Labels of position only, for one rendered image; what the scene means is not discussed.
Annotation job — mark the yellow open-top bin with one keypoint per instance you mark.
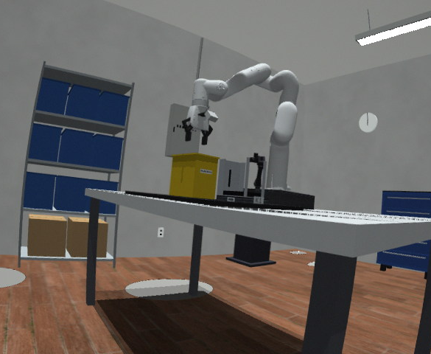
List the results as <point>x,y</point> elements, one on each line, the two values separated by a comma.
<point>193,175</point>

